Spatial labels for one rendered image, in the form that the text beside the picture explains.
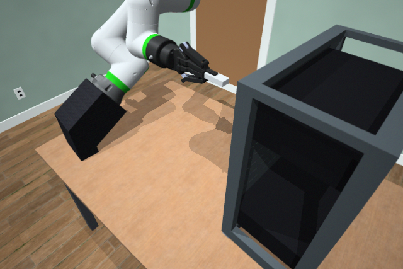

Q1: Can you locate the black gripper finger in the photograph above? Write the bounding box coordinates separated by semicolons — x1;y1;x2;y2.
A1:
176;65;229;87
176;42;229;84

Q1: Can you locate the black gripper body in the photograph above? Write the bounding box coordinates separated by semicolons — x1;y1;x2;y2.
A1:
160;43;190;74

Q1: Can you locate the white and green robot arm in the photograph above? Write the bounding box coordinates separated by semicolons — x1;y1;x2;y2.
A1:
90;0;200;105

